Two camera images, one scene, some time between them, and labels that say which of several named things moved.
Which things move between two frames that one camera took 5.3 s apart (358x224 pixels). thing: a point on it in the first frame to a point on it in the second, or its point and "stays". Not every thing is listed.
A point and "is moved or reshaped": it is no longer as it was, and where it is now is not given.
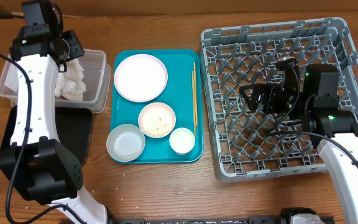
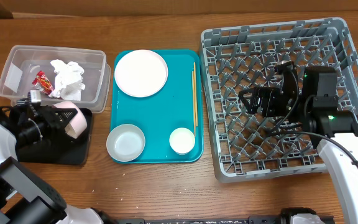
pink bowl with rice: [156, 120] to [78, 127]
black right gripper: [270, 90] stays
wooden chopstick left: [193, 102] stays
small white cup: [181, 140] stays
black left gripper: [77, 49] to [52, 120]
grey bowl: [125, 142] stays
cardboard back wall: [257, 7] stays
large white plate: [140, 78] is moved or reshaped
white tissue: [71, 84] stays
